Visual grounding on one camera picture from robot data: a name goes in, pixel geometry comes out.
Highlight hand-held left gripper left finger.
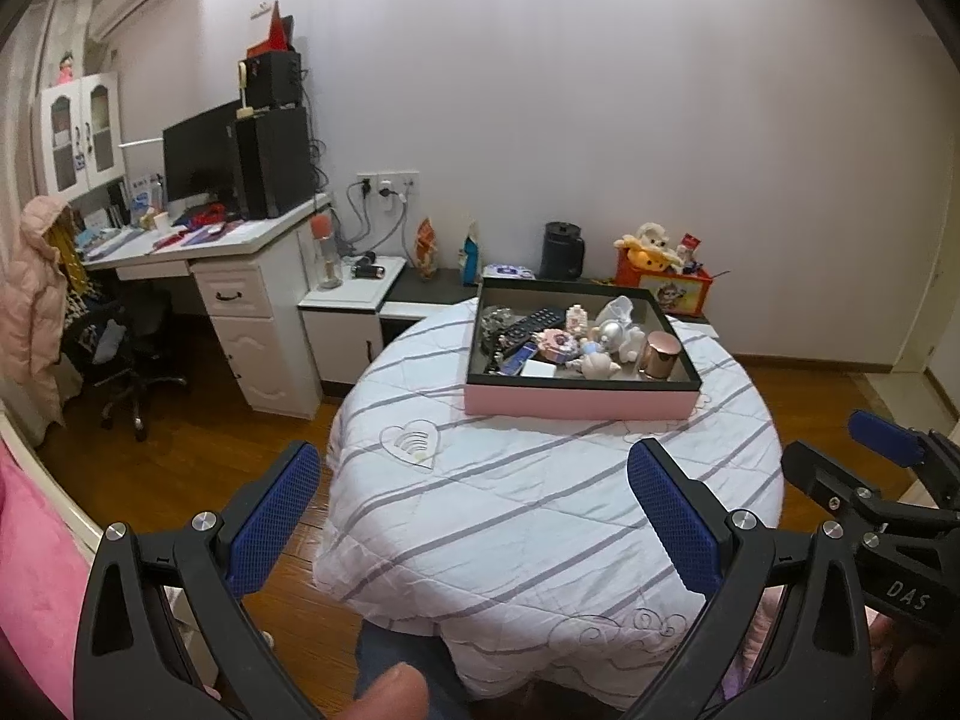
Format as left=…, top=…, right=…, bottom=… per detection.
left=73, top=441, right=323, bottom=720

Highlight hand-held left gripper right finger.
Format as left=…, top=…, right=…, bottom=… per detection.
left=626, top=439, right=875, bottom=720

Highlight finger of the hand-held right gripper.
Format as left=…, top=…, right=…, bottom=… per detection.
left=849, top=410, right=960, bottom=511
left=781, top=441, right=960, bottom=541

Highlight pink storage box black rim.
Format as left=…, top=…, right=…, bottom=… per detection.
left=463, top=275, right=704, bottom=421

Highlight rose gold round container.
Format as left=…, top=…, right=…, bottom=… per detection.
left=637, top=330, right=683, bottom=381

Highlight white astronaut figurine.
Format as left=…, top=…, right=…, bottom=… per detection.
left=592, top=319, right=646, bottom=361

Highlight black remote control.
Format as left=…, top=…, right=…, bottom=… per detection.
left=501, top=307, right=565, bottom=350

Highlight person's right hand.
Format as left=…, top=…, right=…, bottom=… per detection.
left=870, top=610, right=931, bottom=702

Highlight person's left hand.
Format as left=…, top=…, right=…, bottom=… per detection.
left=354, top=662, right=430, bottom=720

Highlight round table striped cloth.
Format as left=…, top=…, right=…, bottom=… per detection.
left=313, top=296, right=785, bottom=713

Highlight person's blue jeans leg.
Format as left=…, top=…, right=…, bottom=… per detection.
left=355, top=621, right=481, bottom=720

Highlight white side cabinet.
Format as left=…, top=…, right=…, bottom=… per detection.
left=298, top=255, right=410, bottom=398

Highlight red toy box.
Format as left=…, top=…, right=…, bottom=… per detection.
left=616, top=247, right=713, bottom=318

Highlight black office chair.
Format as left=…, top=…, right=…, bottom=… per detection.
left=64, top=289, right=188, bottom=442

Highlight pink blanket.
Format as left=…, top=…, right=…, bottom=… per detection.
left=0, top=439, right=98, bottom=720

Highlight clear bottle pink lid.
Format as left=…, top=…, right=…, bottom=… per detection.
left=310, top=214, right=344, bottom=291

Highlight white and yellow plush toy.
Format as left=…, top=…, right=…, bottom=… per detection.
left=613, top=223, right=687, bottom=273

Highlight dark top low bench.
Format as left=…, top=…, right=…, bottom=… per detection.
left=380, top=266, right=713, bottom=331

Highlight white desk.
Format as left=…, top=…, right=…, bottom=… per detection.
left=82, top=191, right=335, bottom=421

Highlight black kettle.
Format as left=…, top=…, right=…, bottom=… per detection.
left=538, top=221, right=586, bottom=281

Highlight orange snack bag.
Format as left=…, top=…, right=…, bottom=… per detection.
left=415, top=217, right=440, bottom=280

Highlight pink padded jacket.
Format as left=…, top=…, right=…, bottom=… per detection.
left=19, top=195, right=76, bottom=428

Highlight blue white bag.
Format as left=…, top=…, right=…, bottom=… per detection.
left=457, top=221, right=481, bottom=286

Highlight stack of books and papers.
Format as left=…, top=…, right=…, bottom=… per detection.
left=75, top=176, right=162, bottom=260

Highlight black computer tower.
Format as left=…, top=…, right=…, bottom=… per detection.
left=235, top=106, right=316, bottom=220

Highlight black computer monitor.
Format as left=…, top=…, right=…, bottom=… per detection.
left=161, top=100, right=245, bottom=222

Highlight white glass door cabinet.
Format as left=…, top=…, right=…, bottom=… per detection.
left=37, top=73, right=125, bottom=200

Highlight small black speaker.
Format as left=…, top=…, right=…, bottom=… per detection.
left=244, top=50, right=303, bottom=110

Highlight red triangular box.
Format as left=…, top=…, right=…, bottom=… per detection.
left=246, top=0, right=295, bottom=57

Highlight white door frame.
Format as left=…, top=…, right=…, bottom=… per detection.
left=896, top=236, right=960, bottom=376

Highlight white bed frame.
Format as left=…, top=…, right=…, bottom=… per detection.
left=0, top=405, right=106, bottom=563

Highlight black power cables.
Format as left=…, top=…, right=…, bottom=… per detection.
left=341, top=180, right=410, bottom=260

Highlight white wall socket strip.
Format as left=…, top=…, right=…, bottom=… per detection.
left=356, top=171, right=421, bottom=197

